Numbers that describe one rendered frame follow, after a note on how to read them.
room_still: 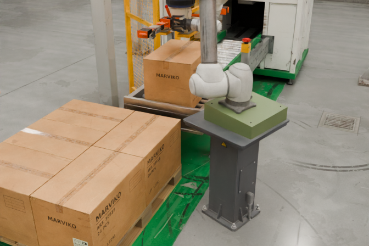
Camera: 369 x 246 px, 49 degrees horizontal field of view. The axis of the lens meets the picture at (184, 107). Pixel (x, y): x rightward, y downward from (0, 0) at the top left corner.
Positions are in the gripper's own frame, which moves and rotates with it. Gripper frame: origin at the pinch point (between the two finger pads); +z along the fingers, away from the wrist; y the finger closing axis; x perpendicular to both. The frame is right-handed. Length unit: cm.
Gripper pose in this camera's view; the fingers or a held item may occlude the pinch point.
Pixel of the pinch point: (166, 22)
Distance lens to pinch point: 309.3
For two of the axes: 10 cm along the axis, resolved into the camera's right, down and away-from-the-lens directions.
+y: 0.0, 9.1, 4.2
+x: 3.7, -3.9, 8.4
